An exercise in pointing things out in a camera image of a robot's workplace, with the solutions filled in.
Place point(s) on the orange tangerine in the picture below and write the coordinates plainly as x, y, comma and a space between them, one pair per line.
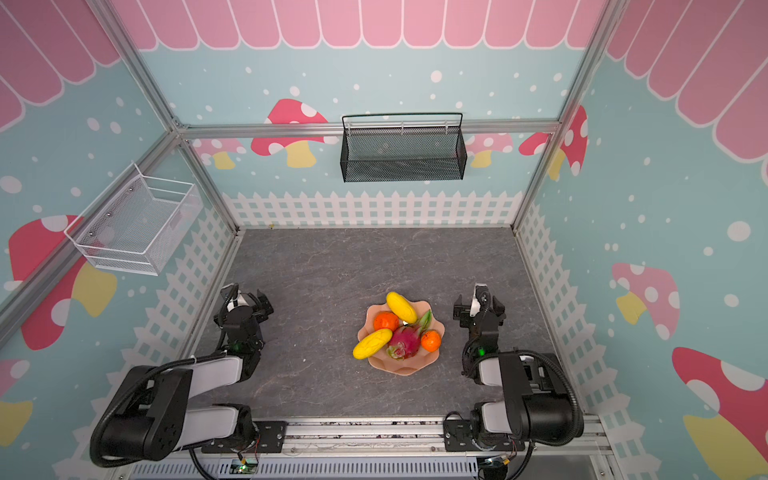
386, 320
431, 341

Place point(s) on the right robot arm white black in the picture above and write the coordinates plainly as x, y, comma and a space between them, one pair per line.
538, 402

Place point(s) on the pink dragon fruit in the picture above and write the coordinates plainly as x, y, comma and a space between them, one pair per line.
406, 340

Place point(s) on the black wire mesh basket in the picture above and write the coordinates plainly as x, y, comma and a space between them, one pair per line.
404, 147

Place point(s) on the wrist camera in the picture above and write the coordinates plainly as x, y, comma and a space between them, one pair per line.
481, 300
239, 300

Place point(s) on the yellow mango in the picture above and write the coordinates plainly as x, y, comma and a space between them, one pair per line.
372, 343
401, 307

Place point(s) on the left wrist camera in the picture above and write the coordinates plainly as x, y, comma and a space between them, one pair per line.
239, 300

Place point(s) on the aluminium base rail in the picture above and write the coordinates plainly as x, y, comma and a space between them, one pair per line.
383, 448

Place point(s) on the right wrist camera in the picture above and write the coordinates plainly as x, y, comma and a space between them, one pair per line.
481, 300

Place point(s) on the white wire mesh basket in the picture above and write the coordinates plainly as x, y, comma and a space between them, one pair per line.
136, 228

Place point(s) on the green circuit board left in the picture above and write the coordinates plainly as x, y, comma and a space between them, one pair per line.
244, 467

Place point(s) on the pink scalloped fruit bowl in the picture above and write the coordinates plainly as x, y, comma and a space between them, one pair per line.
382, 361

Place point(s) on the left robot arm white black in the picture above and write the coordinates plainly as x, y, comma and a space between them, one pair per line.
149, 417

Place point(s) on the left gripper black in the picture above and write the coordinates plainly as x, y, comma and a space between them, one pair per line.
259, 309

